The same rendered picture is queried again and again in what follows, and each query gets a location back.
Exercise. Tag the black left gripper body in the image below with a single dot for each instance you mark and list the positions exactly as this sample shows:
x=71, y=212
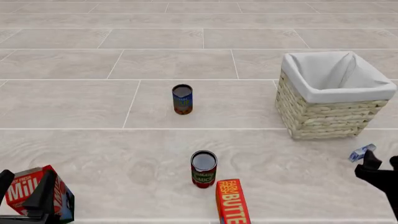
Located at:
x=21, y=219

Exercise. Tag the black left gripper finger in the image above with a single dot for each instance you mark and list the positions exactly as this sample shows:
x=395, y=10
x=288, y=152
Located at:
x=5, y=184
x=43, y=196

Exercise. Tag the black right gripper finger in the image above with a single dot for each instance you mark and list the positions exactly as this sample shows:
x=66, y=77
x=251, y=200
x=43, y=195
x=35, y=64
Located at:
x=369, y=166
x=394, y=164

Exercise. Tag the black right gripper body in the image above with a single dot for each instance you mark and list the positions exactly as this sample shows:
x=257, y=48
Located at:
x=388, y=186

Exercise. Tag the blue white cream cheese box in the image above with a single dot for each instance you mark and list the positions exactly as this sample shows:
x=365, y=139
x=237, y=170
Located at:
x=359, y=152

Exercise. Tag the wicker basket with white liner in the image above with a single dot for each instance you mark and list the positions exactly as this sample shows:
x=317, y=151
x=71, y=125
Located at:
x=323, y=116

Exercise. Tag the red milk carton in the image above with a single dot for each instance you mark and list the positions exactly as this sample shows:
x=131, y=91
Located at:
x=23, y=189

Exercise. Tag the orange butter box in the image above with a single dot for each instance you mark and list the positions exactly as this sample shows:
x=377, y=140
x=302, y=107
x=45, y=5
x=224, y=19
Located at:
x=231, y=203

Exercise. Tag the red tomato sauce can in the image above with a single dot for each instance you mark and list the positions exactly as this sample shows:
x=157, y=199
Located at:
x=203, y=175

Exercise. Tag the blue soup can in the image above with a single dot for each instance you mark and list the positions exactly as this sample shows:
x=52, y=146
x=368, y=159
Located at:
x=183, y=100

